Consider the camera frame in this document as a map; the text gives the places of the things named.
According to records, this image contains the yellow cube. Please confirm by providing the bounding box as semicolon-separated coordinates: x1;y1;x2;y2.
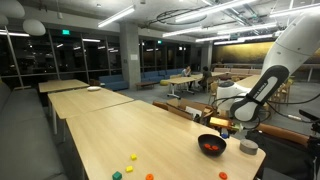
126;166;134;173
130;154;137;161

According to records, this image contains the black camera tripod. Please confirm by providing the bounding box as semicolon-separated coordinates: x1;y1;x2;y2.
299;109;320;180

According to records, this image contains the white plate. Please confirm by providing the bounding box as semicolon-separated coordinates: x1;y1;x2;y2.
87;86;101;91

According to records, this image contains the seated person in white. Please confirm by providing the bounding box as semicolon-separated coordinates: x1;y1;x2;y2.
181;66;191;77

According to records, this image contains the far wooden table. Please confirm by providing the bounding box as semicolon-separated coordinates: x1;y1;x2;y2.
39;79;88;93

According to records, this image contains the yellow cube near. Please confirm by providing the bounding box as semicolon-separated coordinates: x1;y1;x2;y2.
126;166;134;173

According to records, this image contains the wooden table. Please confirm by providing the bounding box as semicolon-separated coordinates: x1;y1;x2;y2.
39;79;88;93
48;88;132;120

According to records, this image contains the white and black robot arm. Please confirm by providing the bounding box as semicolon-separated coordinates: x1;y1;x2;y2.
216;11;320;122

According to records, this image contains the orange ring table corner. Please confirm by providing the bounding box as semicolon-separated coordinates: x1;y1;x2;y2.
219;172;228;180

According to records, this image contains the green cube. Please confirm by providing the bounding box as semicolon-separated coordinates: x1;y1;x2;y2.
112;171;122;180

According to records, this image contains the yellow cube far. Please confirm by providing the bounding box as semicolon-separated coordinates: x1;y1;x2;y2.
130;154;137;161

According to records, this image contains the black bowl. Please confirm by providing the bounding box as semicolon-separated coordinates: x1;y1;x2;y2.
198;134;227;157

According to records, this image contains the seated person in dark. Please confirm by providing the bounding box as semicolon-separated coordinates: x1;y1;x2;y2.
198;66;212;89

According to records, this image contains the middle wooden table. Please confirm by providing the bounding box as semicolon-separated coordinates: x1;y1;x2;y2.
48;88;132;120

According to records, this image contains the grey cylinder container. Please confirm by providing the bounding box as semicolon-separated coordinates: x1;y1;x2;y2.
239;139;258;155

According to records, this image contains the grey sofa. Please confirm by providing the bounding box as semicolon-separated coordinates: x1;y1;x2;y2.
0;82;68;180

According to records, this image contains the brown leather chair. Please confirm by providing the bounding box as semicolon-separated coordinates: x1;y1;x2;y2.
257;123;309;147

